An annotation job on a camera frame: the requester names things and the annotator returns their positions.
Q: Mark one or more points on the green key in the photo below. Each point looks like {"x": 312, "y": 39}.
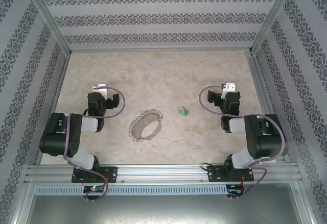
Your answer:
{"x": 182, "y": 111}

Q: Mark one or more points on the large metal keyring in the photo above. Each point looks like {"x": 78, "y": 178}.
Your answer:
{"x": 138, "y": 128}

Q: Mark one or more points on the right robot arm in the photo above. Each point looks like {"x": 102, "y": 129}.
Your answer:
{"x": 268, "y": 137}

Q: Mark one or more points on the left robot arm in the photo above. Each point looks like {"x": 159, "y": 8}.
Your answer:
{"x": 58, "y": 137}

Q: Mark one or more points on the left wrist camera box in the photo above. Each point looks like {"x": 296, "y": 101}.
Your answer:
{"x": 101, "y": 87}

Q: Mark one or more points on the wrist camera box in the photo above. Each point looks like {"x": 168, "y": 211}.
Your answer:
{"x": 101, "y": 87}
{"x": 229, "y": 86}

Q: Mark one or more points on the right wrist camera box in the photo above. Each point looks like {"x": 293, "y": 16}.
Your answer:
{"x": 229, "y": 86}

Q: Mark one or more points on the aluminium side rail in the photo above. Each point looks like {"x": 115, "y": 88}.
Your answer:
{"x": 260, "y": 81}
{"x": 56, "y": 101}

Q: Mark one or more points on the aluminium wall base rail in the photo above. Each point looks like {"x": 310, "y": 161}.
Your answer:
{"x": 158, "y": 49}

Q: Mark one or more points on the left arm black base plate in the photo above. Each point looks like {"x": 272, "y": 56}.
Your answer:
{"x": 111, "y": 174}

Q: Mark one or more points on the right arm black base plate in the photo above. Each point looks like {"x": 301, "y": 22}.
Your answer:
{"x": 214, "y": 174}

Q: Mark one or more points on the aluminium mounting rail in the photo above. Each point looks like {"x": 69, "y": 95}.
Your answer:
{"x": 158, "y": 173}

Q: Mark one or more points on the aluminium corner post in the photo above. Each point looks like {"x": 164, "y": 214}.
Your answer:
{"x": 46, "y": 14}
{"x": 274, "y": 14}

